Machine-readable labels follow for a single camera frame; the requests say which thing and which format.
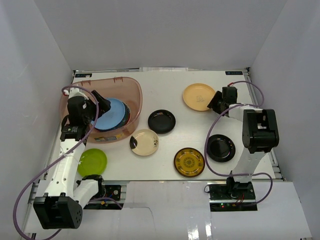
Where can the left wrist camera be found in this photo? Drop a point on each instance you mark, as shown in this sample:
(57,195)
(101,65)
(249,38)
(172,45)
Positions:
(76,92)

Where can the light blue plate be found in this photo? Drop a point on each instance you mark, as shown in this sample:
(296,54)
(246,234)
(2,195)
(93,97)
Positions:
(113,117)

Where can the black plate with iridescent rim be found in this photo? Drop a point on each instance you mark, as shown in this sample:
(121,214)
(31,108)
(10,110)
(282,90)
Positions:
(220,148)

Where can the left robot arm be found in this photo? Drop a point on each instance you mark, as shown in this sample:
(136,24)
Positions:
(62,204)

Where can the cream plate with black patch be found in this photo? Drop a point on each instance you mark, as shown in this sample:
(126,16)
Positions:
(144,142)

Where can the black glossy plate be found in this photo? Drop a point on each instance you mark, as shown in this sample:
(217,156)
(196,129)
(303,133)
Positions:
(161,121)

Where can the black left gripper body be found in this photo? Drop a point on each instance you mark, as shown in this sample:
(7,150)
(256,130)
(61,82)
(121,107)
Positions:
(94,104)

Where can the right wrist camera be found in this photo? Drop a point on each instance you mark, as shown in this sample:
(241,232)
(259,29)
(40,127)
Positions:
(231,87)

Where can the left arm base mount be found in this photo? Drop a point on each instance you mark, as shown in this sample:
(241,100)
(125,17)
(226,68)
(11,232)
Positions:
(112,191)

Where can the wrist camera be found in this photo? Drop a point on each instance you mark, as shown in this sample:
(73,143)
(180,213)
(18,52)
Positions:
(231,87)
(76,92)

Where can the brown and yellow patterned plate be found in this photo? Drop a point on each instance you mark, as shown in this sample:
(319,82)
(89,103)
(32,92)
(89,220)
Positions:
(189,162)

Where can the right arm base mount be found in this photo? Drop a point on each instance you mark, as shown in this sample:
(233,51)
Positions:
(222,199)

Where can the pink translucent plastic bin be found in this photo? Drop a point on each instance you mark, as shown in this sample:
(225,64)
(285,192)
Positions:
(125,89)

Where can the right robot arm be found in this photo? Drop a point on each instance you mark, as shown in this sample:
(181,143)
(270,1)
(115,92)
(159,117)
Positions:
(259,136)

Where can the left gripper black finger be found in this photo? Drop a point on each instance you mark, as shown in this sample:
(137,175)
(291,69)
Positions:
(103,103)
(101,113)

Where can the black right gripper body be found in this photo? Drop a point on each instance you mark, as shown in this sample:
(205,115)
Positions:
(222,102)

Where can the dark teal ceramic plate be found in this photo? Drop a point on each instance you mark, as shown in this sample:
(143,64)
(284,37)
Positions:
(127,115)

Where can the lime green plate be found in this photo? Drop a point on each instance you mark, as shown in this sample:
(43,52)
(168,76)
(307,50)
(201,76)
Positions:
(92,162)

